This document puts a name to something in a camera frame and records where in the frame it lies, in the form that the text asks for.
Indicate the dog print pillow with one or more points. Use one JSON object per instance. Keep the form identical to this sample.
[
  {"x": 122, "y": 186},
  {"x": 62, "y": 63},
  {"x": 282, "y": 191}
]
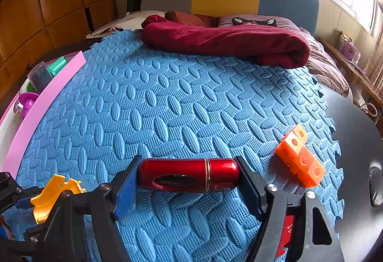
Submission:
[{"x": 257, "y": 22}]

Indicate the grey disc spindle case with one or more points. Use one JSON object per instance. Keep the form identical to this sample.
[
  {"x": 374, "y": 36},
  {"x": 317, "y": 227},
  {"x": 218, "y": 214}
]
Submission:
[{"x": 40, "y": 76}]

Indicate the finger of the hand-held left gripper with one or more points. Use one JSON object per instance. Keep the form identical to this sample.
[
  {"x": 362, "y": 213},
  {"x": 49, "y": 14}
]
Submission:
[
  {"x": 10, "y": 190},
  {"x": 33, "y": 233}
]

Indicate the green plastic toy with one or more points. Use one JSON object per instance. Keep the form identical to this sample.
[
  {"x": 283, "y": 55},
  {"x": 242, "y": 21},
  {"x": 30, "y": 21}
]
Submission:
[{"x": 56, "y": 66}]

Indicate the white device with green screen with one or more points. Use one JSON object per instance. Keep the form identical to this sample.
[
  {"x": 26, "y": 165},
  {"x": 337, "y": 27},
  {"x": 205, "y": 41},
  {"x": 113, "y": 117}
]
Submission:
[{"x": 24, "y": 87}]

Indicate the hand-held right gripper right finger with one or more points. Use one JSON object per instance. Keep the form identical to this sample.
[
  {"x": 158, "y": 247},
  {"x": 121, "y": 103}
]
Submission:
[{"x": 251, "y": 187}]

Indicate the purple plastic toy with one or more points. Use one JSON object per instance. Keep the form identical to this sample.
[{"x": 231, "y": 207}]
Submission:
[{"x": 27, "y": 100}]

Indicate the dark red blanket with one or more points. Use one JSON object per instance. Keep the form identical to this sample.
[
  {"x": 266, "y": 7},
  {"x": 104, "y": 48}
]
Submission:
[{"x": 224, "y": 37}]

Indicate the pink bed sheet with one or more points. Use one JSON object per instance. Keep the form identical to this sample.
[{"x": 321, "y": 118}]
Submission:
[{"x": 326, "y": 67}]

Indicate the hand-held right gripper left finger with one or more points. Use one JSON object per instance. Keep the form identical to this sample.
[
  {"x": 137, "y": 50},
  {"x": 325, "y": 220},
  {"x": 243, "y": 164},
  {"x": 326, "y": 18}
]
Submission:
[{"x": 125, "y": 190}]

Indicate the pink rimmed white tray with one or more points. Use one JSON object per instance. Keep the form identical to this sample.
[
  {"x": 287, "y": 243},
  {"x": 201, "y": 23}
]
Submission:
[{"x": 45, "y": 100}]

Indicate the purple box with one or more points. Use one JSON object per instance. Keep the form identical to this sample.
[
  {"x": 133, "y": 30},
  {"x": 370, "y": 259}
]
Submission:
[{"x": 348, "y": 48}]

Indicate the orange linked cube blocks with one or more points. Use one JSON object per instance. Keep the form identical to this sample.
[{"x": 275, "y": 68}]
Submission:
[{"x": 299, "y": 151}]

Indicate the beige cloth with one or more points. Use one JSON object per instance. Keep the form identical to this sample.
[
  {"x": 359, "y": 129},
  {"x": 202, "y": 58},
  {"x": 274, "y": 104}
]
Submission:
[{"x": 128, "y": 21}]

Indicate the red metal cylinder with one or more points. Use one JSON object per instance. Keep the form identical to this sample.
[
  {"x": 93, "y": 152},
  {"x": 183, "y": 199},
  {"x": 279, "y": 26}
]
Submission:
[{"x": 185, "y": 169}]

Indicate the blue foam mat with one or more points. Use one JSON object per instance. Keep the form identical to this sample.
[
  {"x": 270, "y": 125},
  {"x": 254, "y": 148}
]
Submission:
[{"x": 179, "y": 100}]

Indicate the brown cushion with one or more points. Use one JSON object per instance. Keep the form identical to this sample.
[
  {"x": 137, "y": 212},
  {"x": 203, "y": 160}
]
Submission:
[{"x": 188, "y": 18}]

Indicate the yellow plastic track piece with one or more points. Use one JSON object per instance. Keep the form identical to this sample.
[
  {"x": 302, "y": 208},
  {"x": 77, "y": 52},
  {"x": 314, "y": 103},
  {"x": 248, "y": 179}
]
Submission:
[{"x": 49, "y": 193}]

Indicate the wooden side desk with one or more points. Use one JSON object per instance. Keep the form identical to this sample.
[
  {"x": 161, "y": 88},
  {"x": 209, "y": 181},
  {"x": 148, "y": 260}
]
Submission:
[{"x": 353, "y": 73}]

